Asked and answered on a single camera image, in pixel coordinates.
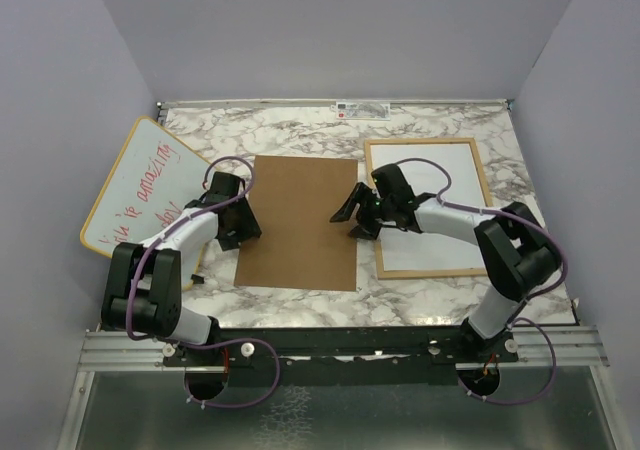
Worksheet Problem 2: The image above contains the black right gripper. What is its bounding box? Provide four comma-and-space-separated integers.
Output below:
331, 182, 395, 240

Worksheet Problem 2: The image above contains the light wooden picture frame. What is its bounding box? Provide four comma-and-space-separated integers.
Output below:
362, 137, 496, 281

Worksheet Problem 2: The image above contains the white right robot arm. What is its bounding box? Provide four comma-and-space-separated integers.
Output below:
330, 163, 568, 361

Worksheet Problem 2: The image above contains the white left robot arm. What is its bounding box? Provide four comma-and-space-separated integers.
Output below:
101, 171, 261, 365

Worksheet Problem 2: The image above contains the white sticker label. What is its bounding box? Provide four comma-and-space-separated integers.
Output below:
333, 101, 391, 121

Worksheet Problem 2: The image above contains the yellow-rimmed whiteboard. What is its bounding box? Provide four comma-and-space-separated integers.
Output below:
79, 114, 214, 292

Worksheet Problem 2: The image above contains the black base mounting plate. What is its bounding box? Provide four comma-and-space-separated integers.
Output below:
163, 326, 518, 387

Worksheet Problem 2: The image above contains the aluminium back rail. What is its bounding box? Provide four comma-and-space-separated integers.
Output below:
156, 98, 511, 110

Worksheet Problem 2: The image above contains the aluminium rail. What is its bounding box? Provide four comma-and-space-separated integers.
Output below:
79, 325, 609, 372
156, 98, 511, 110

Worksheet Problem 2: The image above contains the aluminium front rail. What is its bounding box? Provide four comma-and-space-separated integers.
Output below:
79, 325, 609, 372

